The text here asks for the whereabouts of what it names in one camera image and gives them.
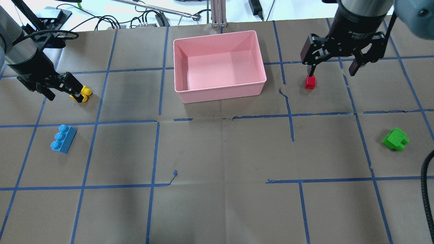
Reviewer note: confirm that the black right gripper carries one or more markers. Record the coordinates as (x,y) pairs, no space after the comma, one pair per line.
(352,27)

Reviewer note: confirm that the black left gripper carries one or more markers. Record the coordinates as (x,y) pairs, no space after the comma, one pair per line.
(31,73)

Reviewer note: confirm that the yellow toy block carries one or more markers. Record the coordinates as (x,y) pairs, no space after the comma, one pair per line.
(86,91)

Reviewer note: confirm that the blue toy block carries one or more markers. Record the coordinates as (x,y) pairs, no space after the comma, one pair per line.
(63,139)

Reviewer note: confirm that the green toy block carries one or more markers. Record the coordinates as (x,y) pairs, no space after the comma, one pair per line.
(396,140)

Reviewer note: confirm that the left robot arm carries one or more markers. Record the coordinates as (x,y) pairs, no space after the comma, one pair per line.
(22,49)

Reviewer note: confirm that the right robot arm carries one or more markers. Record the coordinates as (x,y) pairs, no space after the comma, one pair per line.
(361,28)

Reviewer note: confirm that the pink plastic box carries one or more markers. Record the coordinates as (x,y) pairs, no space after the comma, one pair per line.
(220,66)

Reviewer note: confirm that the red toy block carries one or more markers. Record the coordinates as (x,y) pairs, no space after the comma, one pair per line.
(310,82)

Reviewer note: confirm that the black power adapter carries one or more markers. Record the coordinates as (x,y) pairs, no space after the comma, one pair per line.
(256,8)

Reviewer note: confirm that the metal rod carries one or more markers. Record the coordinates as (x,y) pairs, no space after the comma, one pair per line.
(195,17)

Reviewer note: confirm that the aluminium frame post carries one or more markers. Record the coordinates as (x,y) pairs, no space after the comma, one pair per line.
(218,13)

